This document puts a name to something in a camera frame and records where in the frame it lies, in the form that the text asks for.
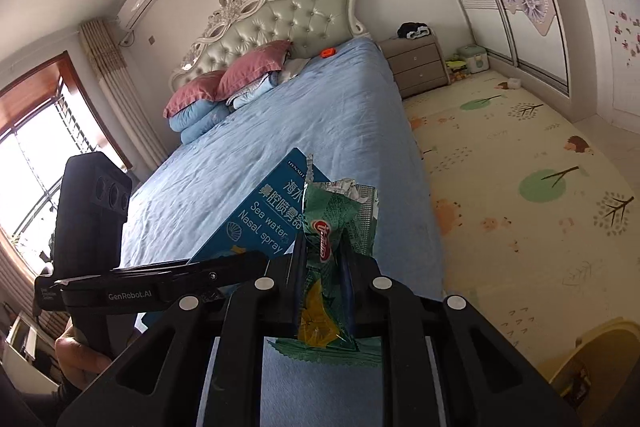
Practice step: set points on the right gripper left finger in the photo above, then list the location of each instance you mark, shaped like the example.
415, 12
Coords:
200, 363

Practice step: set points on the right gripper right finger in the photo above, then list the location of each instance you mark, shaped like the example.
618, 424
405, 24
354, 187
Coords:
443, 363

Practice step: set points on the green snack wrapper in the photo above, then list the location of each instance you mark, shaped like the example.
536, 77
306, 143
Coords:
339, 223

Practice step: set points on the blue nasal spray box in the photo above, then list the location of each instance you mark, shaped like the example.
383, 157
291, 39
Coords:
255, 226

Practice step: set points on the yellow trash bin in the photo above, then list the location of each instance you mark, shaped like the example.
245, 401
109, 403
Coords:
589, 376

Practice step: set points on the left hand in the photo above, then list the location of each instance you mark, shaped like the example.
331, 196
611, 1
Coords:
80, 364

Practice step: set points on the cartoon foam play mat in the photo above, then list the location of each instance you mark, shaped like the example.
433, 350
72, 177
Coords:
540, 231

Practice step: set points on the pink pillow left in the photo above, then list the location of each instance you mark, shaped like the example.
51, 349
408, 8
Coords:
204, 87

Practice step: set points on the beige striped curtain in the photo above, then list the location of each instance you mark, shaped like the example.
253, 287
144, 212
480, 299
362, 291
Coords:
109, 65

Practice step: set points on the pink pillow near headboard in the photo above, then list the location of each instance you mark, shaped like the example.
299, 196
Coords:
268, 57

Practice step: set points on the blue bed sheet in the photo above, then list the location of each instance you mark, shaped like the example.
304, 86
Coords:
346, 112

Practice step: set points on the small white tissue box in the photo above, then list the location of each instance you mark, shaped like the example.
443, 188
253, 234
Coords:
514, 83

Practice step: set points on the small orange object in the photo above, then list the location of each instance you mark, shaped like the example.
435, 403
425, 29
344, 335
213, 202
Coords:
328, 52

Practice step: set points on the grey bedside nightstand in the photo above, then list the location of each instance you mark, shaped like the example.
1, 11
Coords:
417, 65

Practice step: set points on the mint storage box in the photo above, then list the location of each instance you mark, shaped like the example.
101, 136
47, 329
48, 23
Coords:
475, 57

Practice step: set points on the tufted green headboard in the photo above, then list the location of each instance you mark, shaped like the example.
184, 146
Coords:
240, 26

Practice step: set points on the black white cloth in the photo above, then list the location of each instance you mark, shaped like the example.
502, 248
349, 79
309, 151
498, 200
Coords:
413, 31

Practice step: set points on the white corner cabinet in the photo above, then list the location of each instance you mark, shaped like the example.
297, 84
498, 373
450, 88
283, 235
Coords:
615, 36

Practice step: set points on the black tracking camera left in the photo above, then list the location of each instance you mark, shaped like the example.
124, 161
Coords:
92, 209

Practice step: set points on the window with wooden frame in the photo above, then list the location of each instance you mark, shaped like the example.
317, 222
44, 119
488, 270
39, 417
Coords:
46, 118

